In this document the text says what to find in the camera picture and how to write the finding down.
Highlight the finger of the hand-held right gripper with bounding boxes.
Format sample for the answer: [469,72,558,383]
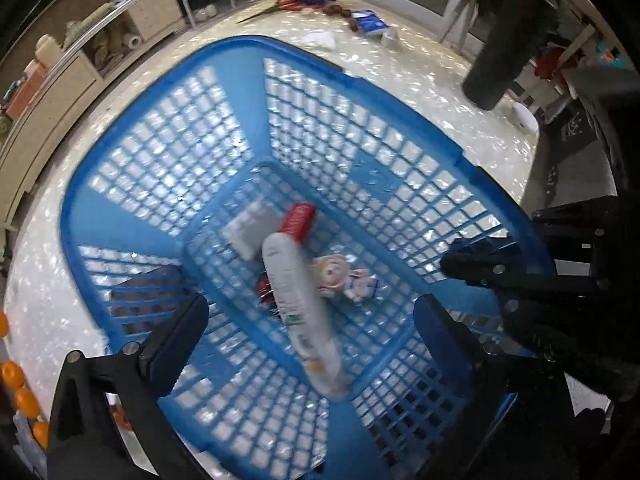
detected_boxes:
[440,237,608,306]
[531,202,621,246]

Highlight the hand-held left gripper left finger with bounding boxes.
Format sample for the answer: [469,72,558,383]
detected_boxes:
[47,292,211,480]

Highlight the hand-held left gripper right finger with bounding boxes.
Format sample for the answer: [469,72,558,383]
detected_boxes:
[413,294,578,480]

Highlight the robot toy keychain red strap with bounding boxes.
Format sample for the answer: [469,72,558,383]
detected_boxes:
[255,202,383,311]

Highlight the white remote control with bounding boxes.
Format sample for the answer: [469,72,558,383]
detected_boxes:
[261,231,351,398]

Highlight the white charger plug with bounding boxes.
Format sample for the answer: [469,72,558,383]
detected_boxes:
[220,200,287,261]

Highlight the blue plastic mesh basket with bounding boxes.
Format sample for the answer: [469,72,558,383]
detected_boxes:
[60,35,556,480]

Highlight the white round device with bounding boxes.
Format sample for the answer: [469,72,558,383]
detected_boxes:
[507,102,540,133]

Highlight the row of oranges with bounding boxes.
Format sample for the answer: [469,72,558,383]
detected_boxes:
[0,312,51,448]

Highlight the black cylinder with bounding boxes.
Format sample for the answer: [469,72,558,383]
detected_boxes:
[461,0,560,111]

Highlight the wooden chair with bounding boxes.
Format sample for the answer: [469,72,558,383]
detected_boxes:
[440,0,601,61]

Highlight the blue tissue packet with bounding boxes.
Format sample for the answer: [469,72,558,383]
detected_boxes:
[352,9,393,33]

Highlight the long beige cabinet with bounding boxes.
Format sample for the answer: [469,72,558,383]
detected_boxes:
[0,0,188,231]

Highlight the crumpled white tissue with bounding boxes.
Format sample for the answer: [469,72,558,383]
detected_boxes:
[295,27,341,51]

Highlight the orange storage box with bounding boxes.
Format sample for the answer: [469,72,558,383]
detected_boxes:
[5,60,51,116]

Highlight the cream plastic jar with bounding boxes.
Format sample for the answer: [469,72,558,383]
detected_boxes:
[35,34,63,66]

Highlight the red-handled scissors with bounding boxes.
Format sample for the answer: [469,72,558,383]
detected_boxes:
[236,0,321,25]

